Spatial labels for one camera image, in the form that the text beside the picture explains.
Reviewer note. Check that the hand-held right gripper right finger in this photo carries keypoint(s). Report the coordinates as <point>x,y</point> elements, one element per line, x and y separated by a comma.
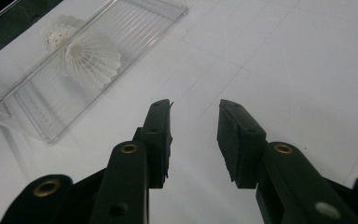
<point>240,146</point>

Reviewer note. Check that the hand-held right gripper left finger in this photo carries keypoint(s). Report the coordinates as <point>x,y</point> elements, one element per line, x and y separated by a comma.
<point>158,140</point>

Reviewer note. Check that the white plastic shuttlecock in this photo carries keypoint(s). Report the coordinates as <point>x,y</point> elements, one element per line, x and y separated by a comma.
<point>57,35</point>
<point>90,59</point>

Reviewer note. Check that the clear plastic tray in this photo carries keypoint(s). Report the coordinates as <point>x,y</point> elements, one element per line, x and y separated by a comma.
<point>130,28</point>

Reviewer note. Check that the white board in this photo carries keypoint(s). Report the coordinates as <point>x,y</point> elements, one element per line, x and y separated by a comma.
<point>292,62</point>

